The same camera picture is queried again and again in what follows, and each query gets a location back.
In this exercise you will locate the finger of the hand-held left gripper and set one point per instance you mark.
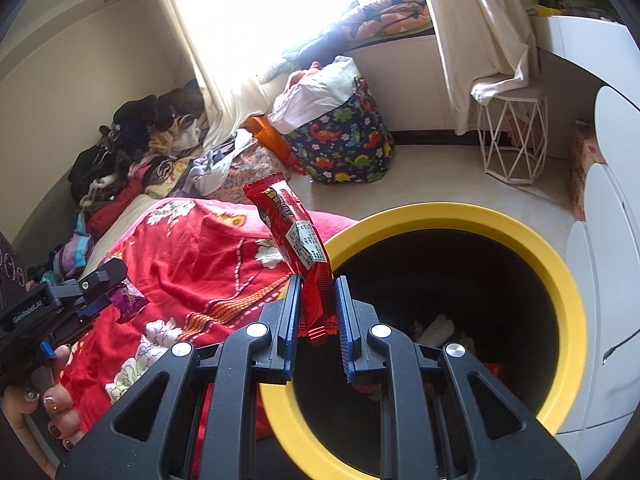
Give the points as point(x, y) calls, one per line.
point(97, 310)
point(107, 272)

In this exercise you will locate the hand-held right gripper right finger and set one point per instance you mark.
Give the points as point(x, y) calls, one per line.
point(346, 330)

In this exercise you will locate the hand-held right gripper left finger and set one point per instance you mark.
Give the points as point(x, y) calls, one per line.
point(292, 330)

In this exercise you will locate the small purple candy wrapper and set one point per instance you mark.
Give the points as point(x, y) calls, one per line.
point(131, 302)

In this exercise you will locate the red snack packet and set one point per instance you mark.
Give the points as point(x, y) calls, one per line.
point(295, 230)

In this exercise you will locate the yellow rimmed black bin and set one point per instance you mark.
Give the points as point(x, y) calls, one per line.
point(450, 215)

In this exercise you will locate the person's left hand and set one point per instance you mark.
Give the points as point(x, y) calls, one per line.
point(40, 415)

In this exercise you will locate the red floral blanket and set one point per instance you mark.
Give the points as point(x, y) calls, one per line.
point(200, 270)

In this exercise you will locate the pale crumpled item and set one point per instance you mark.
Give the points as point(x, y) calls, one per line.
point(442, 332)

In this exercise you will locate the brown floral blanket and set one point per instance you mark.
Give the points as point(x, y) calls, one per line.
point(167, 175)

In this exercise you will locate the pile of dark clothes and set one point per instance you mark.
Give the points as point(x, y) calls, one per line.
point(140, 125)

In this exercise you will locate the lilac and white clothes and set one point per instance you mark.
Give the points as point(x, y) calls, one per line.
point(220, 165)

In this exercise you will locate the pink floral bag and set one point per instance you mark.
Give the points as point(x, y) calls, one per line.
point(250, 175)

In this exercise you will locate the dinosaur print laundry basket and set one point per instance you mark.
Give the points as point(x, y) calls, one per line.
point(350, 150)

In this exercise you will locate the orange bag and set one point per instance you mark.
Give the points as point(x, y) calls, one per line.
point(270, 140)

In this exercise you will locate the cream curtain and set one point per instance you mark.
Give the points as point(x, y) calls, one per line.
point(475, 35)
point(225, 100)

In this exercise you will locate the large white plastic bag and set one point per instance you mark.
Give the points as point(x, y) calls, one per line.
point(315, 100)

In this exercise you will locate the pink orange clothes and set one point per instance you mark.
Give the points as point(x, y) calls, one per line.
point(300, 77)

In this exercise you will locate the green white cloth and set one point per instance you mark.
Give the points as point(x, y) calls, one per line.
point(275, 70)

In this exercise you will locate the pink box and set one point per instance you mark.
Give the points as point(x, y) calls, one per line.
point(525, 127)

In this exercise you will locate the orange cardboard box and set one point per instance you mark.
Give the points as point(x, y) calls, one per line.
point(582, 170)

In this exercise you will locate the orange patterned quilt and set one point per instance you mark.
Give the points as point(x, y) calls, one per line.
point(390, 15)

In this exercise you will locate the black framed window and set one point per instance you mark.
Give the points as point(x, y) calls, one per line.
point(275, 0)

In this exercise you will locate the white desk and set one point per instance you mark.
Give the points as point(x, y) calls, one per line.
point(585, 45)

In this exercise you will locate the small yellow item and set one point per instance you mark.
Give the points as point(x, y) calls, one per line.
point(540, 10)

